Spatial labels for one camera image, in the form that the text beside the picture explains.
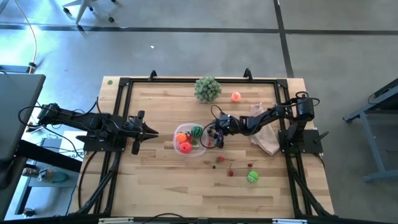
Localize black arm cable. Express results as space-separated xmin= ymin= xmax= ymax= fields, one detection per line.
xmin=17 ymin=96 xmax=103 ymax=127
xmin=198 ymin=105 xmax=225 ymax=149

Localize blue grey metal table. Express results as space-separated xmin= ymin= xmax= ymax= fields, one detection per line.
xmin=343 ymin=77 xmax=398 ymax=183

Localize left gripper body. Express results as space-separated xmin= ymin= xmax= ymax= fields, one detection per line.
xmin=126 ymin=110 xmax=147 ymax=156

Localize orange floor cable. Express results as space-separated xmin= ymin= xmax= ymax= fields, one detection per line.
xmin=12 ymin=0 xmax=38 ymax=74

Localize red toy apple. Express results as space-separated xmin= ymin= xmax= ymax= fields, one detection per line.
xmin=179 ymin=141 xmax=193 ymax=154

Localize black aluminium table frame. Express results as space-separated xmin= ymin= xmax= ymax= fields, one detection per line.
xmin=70 ymin=68 xmax=335 ymax=218

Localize green toy apple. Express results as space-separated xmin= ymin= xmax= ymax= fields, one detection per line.
xmin=246 ymin=170 xmax=259 ymax=184

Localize silver metal bracket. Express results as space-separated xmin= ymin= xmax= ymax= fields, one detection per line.
xmin=272 ymin=218 xmax=308 ymax=224
xmin=98 ymin=217 xmax=134 ymax=224

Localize clear plastic tupperware container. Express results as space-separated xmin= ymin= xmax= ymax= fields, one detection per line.
xmin=172 ymin=123 xmax=210 ymax=157

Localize white office chair base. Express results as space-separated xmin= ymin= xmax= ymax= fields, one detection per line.
xmin=62 ymin=0 xmax=121 ymax=32

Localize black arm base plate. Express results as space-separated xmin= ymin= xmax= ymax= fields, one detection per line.
xmin=75 ymin=133 xmax=128 ymax=152
xmin=278 ymin=129 xmax=330 ymax=154

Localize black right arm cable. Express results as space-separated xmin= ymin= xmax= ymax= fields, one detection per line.
xmin=198 ymin=105 xmax=225 ymax=149

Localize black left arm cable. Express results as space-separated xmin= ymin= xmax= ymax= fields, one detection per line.
xmin=17 ymin=96 xmax=103 ymax=127

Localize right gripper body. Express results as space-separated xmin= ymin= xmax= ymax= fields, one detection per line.
xmin=216 ymin=113 xmax=241 ymax=149

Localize white paper sheet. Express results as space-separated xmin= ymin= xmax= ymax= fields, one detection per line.
xmin=58 ymin=130 xmax=86 ymax=162

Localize green striped toy watermelon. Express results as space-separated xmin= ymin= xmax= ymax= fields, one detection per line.
xmin=190 ymin=125 xmax=204 ymax=139

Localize beige crumpled cloth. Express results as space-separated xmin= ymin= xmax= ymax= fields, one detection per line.
xmin=248 ymin=103 xmax=280 ymax=156

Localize dark grey desk panel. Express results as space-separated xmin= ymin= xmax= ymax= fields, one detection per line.
xmin=0 ymin=73 xmax=47 ymax=190

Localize potted green succulent plant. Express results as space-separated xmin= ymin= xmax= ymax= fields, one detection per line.
xmin=193 ymin=76 xmax=223 ymax=104

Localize black table edge cable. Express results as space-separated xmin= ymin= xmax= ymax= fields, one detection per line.
xmin=141 ymin=212 xmax=195 ymax=224

